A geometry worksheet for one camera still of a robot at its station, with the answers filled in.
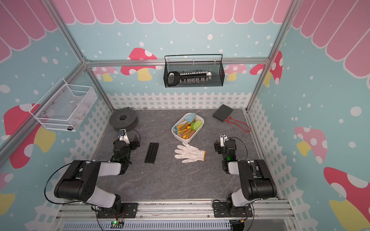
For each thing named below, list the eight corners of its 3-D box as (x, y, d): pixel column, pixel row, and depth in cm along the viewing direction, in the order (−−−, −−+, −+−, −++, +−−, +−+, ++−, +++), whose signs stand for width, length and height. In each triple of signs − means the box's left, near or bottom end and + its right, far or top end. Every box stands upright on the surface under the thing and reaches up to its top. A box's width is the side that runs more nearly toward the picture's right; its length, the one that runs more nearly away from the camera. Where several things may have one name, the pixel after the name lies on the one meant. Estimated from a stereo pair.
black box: (212, 116, 119) (213, 114, 117) (222, 105, 127) (222, 103, 125) (223, 122, 115) (223, 120, 113) (232, 110, 123) (233, 108, 121)
